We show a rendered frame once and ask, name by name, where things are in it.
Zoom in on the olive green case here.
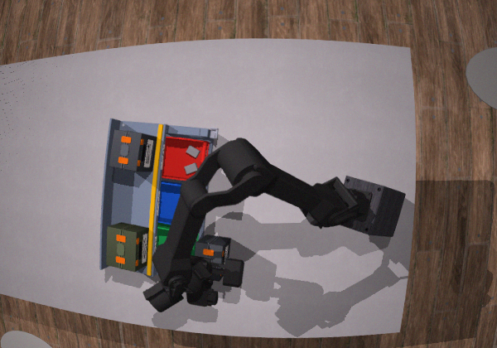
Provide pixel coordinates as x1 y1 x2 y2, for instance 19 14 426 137
106 222 149 272

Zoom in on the blue open bin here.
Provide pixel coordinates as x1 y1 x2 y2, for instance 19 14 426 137
158 181 181 225

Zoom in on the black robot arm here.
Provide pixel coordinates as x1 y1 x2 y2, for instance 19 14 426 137
143 138 373 312

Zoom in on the green bin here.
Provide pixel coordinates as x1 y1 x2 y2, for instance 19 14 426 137
157 223 199 256

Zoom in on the yellow flat bar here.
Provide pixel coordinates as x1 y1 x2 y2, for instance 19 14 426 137
147 124 163 276

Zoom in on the red open bin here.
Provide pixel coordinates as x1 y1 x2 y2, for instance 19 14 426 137
162 137 210 181

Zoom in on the grey metal bin shelf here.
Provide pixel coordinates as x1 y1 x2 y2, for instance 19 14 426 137
99 118 219 270

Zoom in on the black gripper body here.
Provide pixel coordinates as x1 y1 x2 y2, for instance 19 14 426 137
191 255 244 288

